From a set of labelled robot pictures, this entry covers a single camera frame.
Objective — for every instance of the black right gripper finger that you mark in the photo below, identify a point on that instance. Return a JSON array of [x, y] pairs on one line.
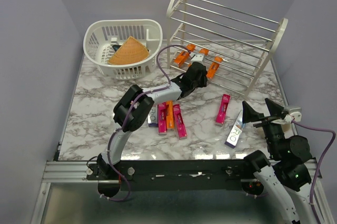
[[249, 114], [276, 111]]

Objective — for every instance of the dark object in basket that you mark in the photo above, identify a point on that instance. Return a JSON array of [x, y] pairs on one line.
[[116, 47]]

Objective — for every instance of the silver Rio toothpaste box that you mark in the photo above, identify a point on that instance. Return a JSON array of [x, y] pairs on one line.
[[152, 118], [236, 131]]

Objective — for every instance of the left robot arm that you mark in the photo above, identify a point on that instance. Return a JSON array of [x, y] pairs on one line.
[[133, 108]]

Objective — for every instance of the cream metal shelf rack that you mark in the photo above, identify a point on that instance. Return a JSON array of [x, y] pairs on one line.
[[246, 42]]

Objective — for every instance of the pink toothpaste box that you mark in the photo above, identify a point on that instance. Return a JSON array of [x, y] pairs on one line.
[[221, 115], [179, 123], [161, 117]]

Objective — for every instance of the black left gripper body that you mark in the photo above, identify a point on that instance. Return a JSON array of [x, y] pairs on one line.
[[201, 82]]

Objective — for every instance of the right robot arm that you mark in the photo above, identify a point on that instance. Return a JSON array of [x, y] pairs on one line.
[[283, 174]]

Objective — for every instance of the black mounting base rail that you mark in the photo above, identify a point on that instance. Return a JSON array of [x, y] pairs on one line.
[[175, 175]]

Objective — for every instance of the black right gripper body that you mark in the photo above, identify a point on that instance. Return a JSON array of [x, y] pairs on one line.
[[273, 132]]

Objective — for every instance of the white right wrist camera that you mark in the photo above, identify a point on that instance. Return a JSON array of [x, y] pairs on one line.
[[292, 113]]

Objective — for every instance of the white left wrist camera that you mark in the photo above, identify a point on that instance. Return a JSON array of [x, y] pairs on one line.
[[197, 58]]

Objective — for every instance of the white plastic basket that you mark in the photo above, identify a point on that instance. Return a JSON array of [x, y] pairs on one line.
[[98, 38]]

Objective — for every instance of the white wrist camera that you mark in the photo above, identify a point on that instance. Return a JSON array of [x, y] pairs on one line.
[[197, 58], [292, 113]]

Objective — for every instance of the orange toothpaste box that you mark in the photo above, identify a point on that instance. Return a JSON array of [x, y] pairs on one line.
[[214, 67], [203, 50], [183, 56], [169, 115]]

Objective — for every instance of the woven orange conical hat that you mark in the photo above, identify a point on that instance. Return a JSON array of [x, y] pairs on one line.
[[131, 51]]

